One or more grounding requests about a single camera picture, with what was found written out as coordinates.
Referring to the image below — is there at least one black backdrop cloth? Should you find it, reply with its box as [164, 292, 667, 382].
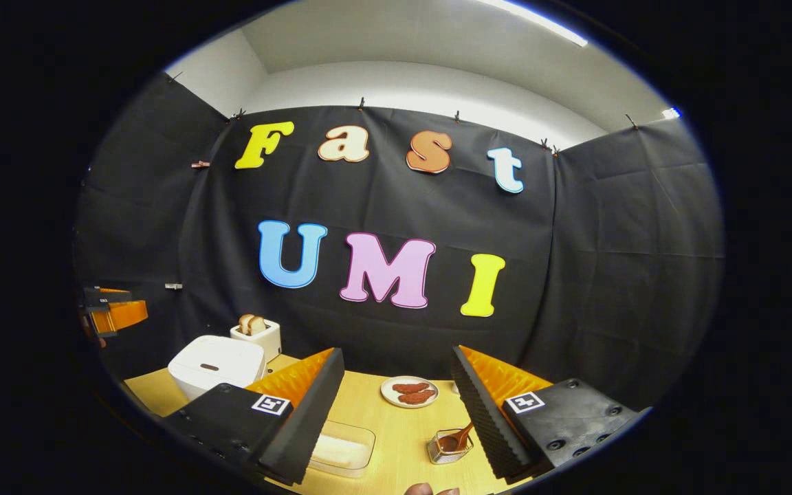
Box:
[73, 72, 725, 413]

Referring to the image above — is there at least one clear plastic rice container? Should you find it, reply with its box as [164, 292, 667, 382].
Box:
[308, 420, 377, 479]

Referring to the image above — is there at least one brown wooden spoon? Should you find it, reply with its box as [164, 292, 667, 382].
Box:
[439, 421, 475, 454]

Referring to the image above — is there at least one white rice cooker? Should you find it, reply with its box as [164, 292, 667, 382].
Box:
[168, 335, 267, 402]

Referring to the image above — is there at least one wire chopstick holder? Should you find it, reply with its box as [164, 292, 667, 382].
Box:
[427, 428, 474, 465]

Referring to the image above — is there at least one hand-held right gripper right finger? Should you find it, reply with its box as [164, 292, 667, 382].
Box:
[451, 346, 651, 482]

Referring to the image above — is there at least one white toaster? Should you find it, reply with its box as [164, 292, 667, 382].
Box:
[230, 318, 283, 363]

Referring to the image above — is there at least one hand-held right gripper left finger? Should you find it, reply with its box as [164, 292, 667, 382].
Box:
[161, 348, 346, 486]

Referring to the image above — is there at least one white round plate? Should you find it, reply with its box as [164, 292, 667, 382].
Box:
[380, 375, 440, 409]

